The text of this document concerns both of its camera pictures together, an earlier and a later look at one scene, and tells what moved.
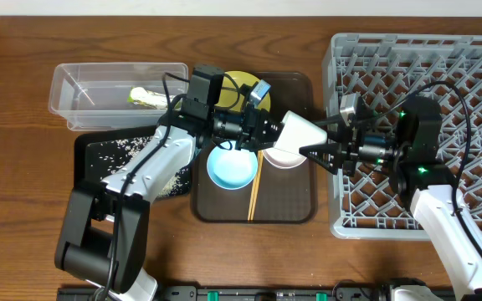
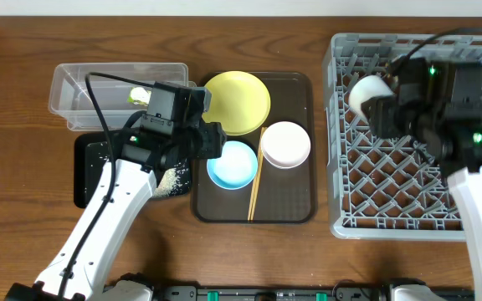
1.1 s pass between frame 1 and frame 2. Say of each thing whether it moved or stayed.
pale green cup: moved
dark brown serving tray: stayed
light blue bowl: stayed
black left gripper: moved
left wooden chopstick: stayed
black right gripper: moved
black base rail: stayed
